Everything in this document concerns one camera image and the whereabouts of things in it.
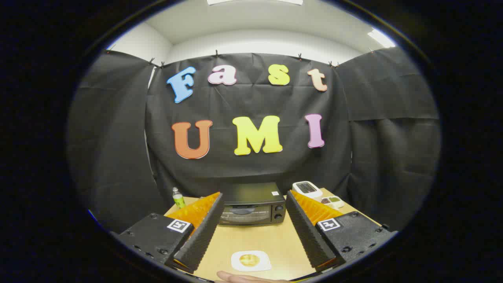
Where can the white pop-up toaster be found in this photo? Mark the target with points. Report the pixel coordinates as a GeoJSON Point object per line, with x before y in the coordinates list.
{"type": "Point", "coordinates": [308, 190]}

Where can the green label plastic bottle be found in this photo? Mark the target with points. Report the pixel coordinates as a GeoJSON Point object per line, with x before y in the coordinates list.
{"type": "Point", "coordinates": [178, 199]}

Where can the white square plate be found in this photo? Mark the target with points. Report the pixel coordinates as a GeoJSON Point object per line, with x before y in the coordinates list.
{"type": "Point", "coordinates": [237, 265]}

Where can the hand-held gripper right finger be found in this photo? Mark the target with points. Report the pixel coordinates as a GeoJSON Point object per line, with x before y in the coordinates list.
{"type": "Point", "coordinates": [304, 232]}

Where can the round golden bread bun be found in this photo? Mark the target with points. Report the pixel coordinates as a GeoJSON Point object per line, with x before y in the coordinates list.
{"type": "Point", "coordinates": [249, 260]}

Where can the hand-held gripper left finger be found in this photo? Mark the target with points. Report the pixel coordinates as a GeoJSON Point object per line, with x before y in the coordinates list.
{"type": "Point", "coordinates": [204, 232]}

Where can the small white divided dish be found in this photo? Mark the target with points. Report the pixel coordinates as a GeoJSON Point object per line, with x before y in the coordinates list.
{"type": "Point", "coordinates": [334, 202]}

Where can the small ceiling light panel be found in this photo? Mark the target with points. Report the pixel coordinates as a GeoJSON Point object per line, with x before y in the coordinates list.
{"type": "Point", "coordinates": [381, 38]}

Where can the long ceiling light panel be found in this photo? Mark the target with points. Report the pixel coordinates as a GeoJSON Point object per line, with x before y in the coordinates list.
{"type": "Point", "coordinates": [255, 1]}

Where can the black toaster oven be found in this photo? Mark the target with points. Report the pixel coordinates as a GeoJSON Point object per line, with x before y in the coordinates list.
{"type": "Point", "coordinates": [251, 194]}

